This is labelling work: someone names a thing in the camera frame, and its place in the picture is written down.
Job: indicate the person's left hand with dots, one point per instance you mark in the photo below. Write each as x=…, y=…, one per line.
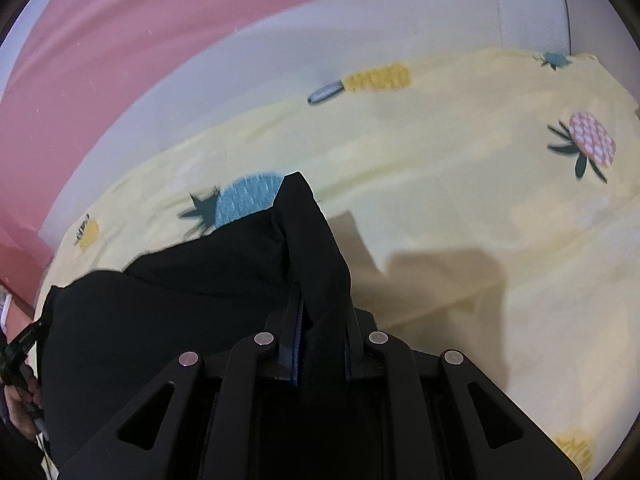
x=22, y=412

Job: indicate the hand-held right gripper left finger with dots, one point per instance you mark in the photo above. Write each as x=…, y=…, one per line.
x=295, y=355

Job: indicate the grey bed headboard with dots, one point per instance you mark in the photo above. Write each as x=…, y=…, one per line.
x=597, y=15

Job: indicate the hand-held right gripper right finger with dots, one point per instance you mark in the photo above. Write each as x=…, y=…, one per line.
x=356, y=355

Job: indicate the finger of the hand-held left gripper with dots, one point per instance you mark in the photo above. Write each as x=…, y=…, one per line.
x=32, y=336

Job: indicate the black coat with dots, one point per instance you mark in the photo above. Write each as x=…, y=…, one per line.
x=180, y=310

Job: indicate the yellow pineapple print bed sheet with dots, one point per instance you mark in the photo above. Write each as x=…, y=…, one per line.
x=450, y=200

